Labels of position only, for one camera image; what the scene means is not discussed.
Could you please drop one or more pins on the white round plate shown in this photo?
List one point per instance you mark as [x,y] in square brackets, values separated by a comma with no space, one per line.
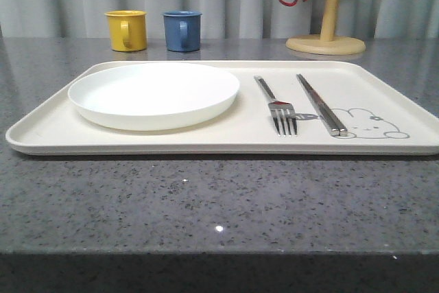
[154,96]

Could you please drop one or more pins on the silver metal chopstick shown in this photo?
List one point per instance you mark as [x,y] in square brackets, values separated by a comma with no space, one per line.
[317,104]
[341,126]

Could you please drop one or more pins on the blue enamel mug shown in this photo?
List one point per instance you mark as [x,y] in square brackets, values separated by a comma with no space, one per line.
[182,30]

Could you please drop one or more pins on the yellow enamel mug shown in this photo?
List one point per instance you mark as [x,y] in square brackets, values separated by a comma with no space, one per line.
[127,29]

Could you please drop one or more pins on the wooden mug tree stand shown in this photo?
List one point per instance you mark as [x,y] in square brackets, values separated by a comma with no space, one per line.
[327,42]

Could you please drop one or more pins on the cream rabbit print tray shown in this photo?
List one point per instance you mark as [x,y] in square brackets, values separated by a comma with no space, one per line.
[379,119]

